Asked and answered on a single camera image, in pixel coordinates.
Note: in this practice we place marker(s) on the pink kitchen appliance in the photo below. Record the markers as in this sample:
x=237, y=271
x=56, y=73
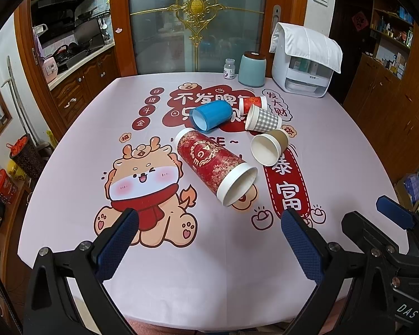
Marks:
x=49, y=69

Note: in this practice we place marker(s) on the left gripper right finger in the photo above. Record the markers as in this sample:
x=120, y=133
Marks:
x=327, y=267

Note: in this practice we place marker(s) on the white desktop appliance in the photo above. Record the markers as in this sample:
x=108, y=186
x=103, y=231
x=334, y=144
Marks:
x=298, y=75

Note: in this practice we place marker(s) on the blue plastic cup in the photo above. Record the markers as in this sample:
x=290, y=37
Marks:
x=209, y=116

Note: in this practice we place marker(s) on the glass door with gold ornament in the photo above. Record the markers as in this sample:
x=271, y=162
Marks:
x=193, y=35

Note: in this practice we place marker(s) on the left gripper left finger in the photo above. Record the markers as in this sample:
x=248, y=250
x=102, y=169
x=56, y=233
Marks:
x=49, y=305

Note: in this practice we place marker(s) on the printed cartoon tablecloth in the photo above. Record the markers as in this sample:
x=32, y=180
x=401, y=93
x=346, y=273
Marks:
x=236, y=270

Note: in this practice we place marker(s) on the dark basket with red items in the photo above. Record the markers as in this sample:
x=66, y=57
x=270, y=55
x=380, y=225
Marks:
x=25, y=155

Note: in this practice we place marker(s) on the light blue canister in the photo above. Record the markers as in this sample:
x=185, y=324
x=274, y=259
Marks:
x=252, y=70

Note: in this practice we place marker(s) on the dark wooden shelf cabinet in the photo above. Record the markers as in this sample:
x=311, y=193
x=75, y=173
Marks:
x=384, y=96

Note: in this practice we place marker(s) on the small red paper cup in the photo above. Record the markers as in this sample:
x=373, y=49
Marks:
x=246, y=103

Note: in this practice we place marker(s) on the grey checkered paper cup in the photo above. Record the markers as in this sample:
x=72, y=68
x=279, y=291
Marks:
x=261, y=120

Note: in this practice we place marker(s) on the brown kraft paper cup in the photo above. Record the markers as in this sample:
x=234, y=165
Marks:
x=268, y=147

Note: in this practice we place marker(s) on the red round tin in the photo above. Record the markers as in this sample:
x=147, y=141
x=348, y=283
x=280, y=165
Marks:
x=8, y=189

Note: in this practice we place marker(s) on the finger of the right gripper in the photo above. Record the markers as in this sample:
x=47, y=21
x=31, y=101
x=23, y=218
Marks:
x=397, y=214
x=367, y=237

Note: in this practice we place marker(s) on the wooden kitchen cabinet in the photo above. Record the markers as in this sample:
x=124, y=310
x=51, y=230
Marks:
x=76, y=33

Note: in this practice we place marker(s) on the tall red paper cup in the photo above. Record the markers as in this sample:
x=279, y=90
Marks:
x=227, y=175

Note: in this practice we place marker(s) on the small white pill bottle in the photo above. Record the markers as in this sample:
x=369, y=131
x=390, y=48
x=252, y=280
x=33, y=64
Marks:
x=229, y=69

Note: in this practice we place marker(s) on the white cloth cover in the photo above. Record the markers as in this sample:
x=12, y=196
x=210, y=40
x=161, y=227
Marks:
x=301, y=42

